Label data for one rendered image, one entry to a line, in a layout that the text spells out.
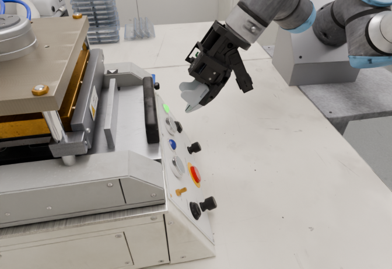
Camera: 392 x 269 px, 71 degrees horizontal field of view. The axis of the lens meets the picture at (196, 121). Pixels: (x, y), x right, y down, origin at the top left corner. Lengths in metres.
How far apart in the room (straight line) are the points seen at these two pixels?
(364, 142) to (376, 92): 1.06
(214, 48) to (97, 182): 0.34
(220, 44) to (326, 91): 0.59
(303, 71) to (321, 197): 0.50
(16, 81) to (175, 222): 0.28
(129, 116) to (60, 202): 0.19
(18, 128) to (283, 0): 0.47
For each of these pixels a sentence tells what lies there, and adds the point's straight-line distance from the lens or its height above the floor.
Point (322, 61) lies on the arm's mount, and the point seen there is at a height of 0.84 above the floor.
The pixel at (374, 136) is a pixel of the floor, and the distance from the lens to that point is 2.28.
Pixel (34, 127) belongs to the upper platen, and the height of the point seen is 1.05.
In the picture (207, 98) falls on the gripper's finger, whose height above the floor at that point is 0.94.
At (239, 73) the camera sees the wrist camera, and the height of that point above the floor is 0.98.
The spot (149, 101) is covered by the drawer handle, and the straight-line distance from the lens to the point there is 0.46.
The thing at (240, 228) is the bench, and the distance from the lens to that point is 0.61.
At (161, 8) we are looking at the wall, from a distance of 2.98.
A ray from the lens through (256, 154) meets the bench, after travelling 0.74.
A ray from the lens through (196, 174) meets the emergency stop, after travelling 0.61.
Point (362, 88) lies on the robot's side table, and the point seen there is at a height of 0.75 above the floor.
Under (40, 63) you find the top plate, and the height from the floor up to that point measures 1.11.
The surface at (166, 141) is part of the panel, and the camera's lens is 0.54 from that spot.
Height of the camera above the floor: 1.27
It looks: 39 degrees down
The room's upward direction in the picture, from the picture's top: straight up
